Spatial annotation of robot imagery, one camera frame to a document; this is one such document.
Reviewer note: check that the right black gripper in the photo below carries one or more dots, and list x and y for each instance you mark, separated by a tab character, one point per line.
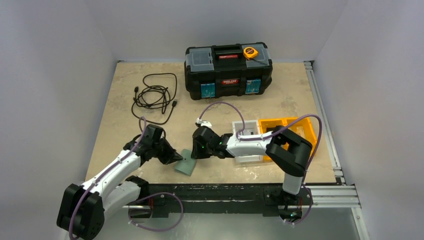
198	150

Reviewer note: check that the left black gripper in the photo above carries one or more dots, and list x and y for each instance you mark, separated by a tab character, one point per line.
171	155

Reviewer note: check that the teal card holder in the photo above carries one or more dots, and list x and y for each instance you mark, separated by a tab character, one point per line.
187	165

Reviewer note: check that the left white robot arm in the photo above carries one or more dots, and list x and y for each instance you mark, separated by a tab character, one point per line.
84	208

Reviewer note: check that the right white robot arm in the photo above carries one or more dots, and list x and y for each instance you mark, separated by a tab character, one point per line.
288	150

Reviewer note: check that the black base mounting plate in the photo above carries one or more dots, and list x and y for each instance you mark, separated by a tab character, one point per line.
266	199

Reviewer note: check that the white plastic bin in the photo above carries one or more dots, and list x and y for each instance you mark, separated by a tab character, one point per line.
251	128

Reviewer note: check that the black plastic toolbox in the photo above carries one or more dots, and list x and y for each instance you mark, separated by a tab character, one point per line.
222	71

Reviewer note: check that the orange plastic bin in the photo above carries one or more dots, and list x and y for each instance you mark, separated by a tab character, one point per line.
303	128

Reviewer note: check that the yellow tape measure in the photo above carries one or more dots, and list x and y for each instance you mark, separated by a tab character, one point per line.
250	53

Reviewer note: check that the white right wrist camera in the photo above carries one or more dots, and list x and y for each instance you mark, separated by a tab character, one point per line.
203	123

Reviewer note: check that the aluminium frame rail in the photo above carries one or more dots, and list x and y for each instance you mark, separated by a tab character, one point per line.
339	195

